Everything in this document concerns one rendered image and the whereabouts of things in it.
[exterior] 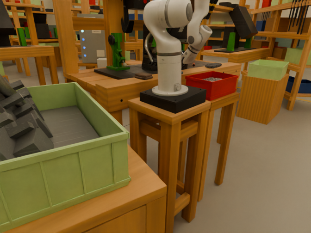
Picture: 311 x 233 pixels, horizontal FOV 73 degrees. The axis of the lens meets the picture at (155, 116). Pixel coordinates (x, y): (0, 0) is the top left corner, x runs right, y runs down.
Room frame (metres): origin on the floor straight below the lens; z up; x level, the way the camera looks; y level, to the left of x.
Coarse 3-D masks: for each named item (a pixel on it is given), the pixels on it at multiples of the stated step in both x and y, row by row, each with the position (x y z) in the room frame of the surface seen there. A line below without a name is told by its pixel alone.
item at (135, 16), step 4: (152, 0) 7.44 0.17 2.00; (136, 12) 6.91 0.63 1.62; (132, 16) 7.00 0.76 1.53; (136, 16) 6.90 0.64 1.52; (140, 16) 7.12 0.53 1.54; (136, 32) 6.90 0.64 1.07; (128, 36) 7.22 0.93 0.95; (136, 36) 6.90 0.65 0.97; (128, 40) 7.16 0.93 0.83; (132, 40) 7.03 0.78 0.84; (136, 40) 6.91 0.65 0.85; (140, 40) 7.04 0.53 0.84; (136, 52) 6.91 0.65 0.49; (132, 56) 6.99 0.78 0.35; (136, 56) 6.91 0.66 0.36; (136, 60) 6.92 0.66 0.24
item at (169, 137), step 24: (144, 120) 1.03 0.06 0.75; (192, 120) 1.05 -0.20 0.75; (144, 144) 1.05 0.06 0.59; (168, 144) 0.86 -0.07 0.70; (192, 144) 1.05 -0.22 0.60; (168, 168) 0.85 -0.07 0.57; (192, 168) 1.03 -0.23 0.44; (168, 192) 0.85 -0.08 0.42; (192, 192) 1.02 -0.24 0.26; (168, 216) 0.86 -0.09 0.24; (192, 216) 1.04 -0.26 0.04
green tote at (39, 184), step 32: (32, 96) 0.89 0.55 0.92; (64, 96) 0.96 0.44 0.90; (96, 128) 0.71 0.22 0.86; (32, 160) 0.36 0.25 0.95; (64, 160) 0.40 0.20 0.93; (96, 160) 0.43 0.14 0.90; (0, 192) 0.33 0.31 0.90; (32, 192) 0.36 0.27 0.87; (64, 192) 0.39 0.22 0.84; (96, 192) 0.43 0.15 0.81; (0, 224) 0.32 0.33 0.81
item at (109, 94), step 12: (192, 72) 1.62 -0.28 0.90; (204, 72) 1.71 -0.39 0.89; (228, 72) 1.96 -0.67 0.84; (96, 84) 1.21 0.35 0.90; (108, 84) 1.20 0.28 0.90; (120, 84) 1.21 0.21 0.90; (132, 84) 1.23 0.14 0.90; (144, 84) 1.29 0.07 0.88; (156, 84) 1.36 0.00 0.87; (108, 96) 1.12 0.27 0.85; (120, 96) 1.17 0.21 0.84; (132, 96) 1.23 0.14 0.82; (108, 108) 1.12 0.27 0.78; (120, 108) 1.17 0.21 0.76
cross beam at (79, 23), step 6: (72, 18) 1.72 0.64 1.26; (78, 18) 1.75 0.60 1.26; (84, 18) 1.78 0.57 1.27; (90, 18) 1.81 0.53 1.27; (96, 18) 1.85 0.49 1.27; (102, 18) 1.88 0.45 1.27; (78, 24) 1.75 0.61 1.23; (84, 24) 1.78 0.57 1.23; (90, 24) 1.81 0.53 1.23; (96, 24) 1.85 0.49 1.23; (102, 24) 1.88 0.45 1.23; (138, 24) 2.13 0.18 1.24; (138, 30) 2.13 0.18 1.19
